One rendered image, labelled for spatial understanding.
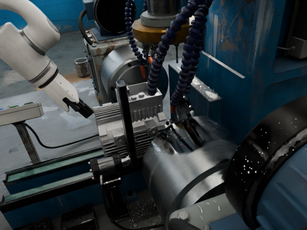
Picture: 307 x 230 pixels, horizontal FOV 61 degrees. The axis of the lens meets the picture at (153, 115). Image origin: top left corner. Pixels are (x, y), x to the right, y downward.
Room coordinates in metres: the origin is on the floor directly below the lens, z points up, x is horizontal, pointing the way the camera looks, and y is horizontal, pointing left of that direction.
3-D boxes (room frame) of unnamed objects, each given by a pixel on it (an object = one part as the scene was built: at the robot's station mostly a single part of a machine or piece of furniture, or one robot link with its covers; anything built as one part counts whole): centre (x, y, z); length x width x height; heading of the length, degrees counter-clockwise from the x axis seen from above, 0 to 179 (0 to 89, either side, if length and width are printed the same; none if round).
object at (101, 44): (1.28, 0.15, 0.99); 0.35 x 0.31 x 0.37; 17
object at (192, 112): (0.73, -0.10, 1.02); 0.15 x 0.02 x 0.15; 17
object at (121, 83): (0.54, 0.07, 1.12); 0.04 x 0.03 x 0.26; 107
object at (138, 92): (0.69, 0.04, 1.11); 0.12 x 0.11 x 0.07; 106
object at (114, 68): (1.04, 0.09, 1.04); 0.37 x 0.25 x 0.25; 17
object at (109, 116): (0.68, 0.08, 1.01); 0.20 x 0.19 x 0.19; 106
